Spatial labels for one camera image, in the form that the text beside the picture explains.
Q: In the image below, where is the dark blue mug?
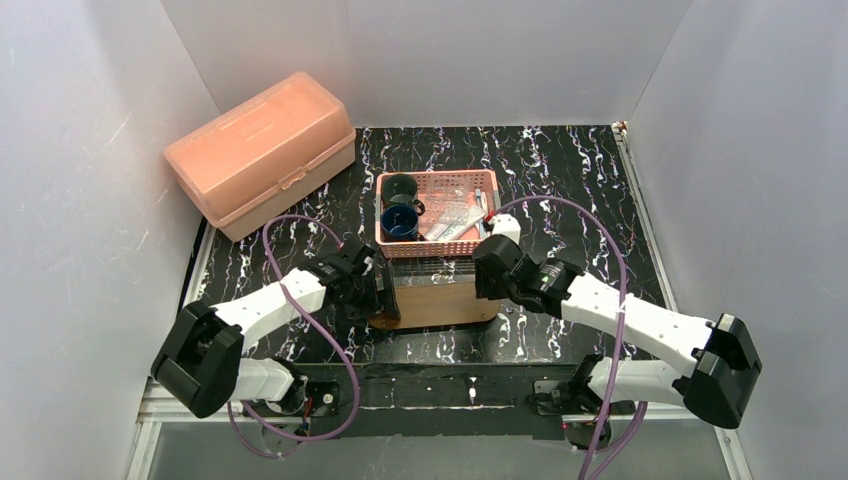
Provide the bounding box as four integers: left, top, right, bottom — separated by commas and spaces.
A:
380, 205, 419, 242

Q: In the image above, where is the white toothpaste tube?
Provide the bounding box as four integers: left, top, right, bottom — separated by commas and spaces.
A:
423, 205, 486, 242

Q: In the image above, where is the clear acrylic holder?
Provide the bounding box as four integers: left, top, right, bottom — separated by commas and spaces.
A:
421, 175, 474, 220

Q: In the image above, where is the oval wooden tray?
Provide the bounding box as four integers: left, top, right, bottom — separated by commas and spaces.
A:
368, 281, 501, 331

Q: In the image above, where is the pink perforated plastic basket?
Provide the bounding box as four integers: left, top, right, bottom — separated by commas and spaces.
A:
374, 169, 501, 258

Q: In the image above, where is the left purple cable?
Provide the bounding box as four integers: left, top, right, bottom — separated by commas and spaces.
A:
227, 214, 362, 460

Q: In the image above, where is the pink plastic storage box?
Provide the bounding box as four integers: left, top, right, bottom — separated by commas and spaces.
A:
164, 72, 356, 242

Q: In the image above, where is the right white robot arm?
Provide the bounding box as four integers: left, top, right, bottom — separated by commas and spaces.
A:
472, 235, 762, 429

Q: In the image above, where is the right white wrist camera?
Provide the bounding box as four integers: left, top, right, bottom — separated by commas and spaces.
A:
484, 213, 521, 244

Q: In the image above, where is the grey toothbrush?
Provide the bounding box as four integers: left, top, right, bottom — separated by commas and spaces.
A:
475, 189, 489, 240

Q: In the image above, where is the dark green mug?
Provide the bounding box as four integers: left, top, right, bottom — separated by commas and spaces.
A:
380, 173, 426, 216

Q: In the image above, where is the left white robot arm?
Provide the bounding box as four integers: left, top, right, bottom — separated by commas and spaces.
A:
150, 242, 399, 418

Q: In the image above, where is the aluminium frame rail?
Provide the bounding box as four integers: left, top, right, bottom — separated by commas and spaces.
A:
610, 121, 753, 480

